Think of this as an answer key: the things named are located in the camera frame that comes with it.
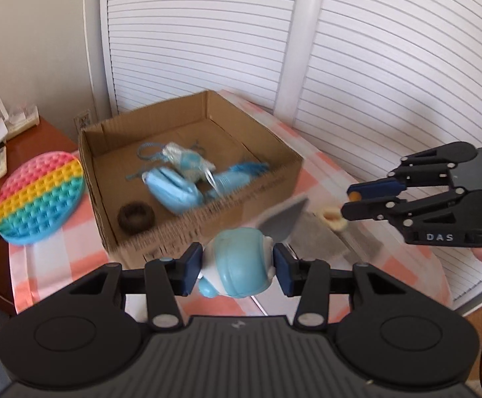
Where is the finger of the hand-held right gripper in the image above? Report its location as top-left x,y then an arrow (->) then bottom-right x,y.
346,141 -> 479,202
340,186 -> 469,233

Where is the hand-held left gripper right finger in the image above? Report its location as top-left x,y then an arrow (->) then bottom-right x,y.
273,242 -> 420,330

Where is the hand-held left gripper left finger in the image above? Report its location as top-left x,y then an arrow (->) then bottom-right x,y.
59,242 -> 204,330

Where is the cream scrunchie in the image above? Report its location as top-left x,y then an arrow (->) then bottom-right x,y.
316,207 -> 349,233

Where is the blue round soft toy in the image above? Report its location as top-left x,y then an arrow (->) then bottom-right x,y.
197,228 -> 275,299

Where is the brown scrunchie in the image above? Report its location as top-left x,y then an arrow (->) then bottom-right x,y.
117,202 -> 155,235

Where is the blue face mask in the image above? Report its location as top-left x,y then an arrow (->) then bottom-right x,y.
142,167 -> 204,216

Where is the patterned pouch with blue tassel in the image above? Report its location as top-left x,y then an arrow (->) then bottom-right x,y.
127,141 -> 217,185

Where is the brown cardboard box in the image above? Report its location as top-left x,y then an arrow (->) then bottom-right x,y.
77,90 -> 305,268

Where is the plain grey sachet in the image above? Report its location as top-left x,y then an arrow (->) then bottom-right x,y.
295,213 -> 349,264

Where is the white louvered closet door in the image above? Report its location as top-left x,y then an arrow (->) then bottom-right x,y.
295,0 -> 482,303
100,0 -> 300,114

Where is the pink checkered tablecloth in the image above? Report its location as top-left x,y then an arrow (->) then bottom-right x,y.
9,87 -> 453,320

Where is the rainbow pop-it toy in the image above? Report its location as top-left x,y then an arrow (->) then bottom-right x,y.
0,151 -> 86,245

